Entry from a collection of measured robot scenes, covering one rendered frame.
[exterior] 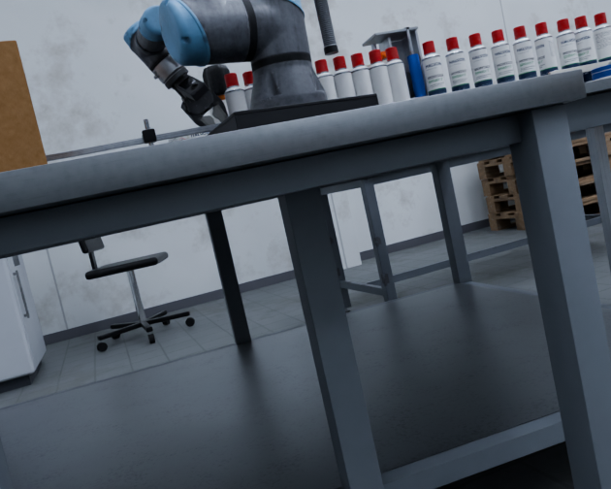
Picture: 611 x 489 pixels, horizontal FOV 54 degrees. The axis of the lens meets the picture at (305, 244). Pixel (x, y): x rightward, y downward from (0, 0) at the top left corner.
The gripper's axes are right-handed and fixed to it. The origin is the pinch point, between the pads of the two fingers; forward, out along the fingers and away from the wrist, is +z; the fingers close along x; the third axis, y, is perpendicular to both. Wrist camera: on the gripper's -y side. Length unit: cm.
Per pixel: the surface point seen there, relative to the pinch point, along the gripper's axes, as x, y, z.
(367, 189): -55, 115, 60
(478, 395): 5, -38, 80
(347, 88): -32.5, -1.7, 11.9
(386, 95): -39.6, -2.4, 20.3
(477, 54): -69, -2, 30
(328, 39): -33.0, -11.1, -1.0
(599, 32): -107, -1, 51
